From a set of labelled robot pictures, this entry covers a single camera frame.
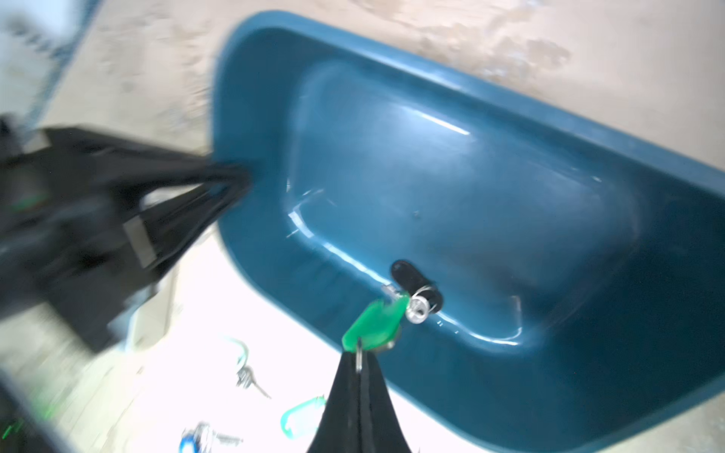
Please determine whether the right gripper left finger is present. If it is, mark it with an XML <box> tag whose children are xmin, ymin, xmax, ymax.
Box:
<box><xmin>308</xmin><ymin>352</ymin><xmax>361</xmax><ymax>453</ymax></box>

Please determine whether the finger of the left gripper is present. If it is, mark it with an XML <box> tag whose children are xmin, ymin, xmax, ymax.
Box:
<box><xmin>43</xmin><ymin>126</ymin><xmax>252</xmax><ymax>192</ymax></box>
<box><xmin>124</xmin><ymin>177</ymin><xmax>252</xmax><ymax>277</ymax></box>

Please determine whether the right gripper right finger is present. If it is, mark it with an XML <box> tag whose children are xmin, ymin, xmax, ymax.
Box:
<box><xmin>360</xmin><ymin>351</ymin><xmax>412</xmax><ymax>453</ymax></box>

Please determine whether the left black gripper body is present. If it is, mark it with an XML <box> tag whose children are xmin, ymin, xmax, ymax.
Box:
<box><xmin>1</xmin><ymin>115</ymin><xmax>170</xmax><ymax>351</ymax></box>

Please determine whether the key with green tag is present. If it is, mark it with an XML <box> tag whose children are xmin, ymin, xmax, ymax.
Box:
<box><xmin>228</xmin><ymin>337</ymin><xmax>272</xmax><ymax>399</ymax></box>
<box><xmin>342</xmin><ymin>293</ymin><xmax>411</xmax><ymax>374</ymax></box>

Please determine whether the key with black tag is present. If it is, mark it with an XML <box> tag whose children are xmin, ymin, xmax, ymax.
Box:
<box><xmin>390</xmin><ymin>260</ymin><xmax>445</xmax><ymax>325</ymax></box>

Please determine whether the key with blue tag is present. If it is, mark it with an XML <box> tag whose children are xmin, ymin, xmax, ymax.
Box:
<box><xmin>177</xmin><ymin>422</ymin><xmax>244</xmax><ymax>453</ymax></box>

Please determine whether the teal plastic storage box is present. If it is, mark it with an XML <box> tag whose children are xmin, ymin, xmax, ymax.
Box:
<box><xmin>211</xmin><ymin>11</ymin><xmax>724</xmax><ymax>452</ymax></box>

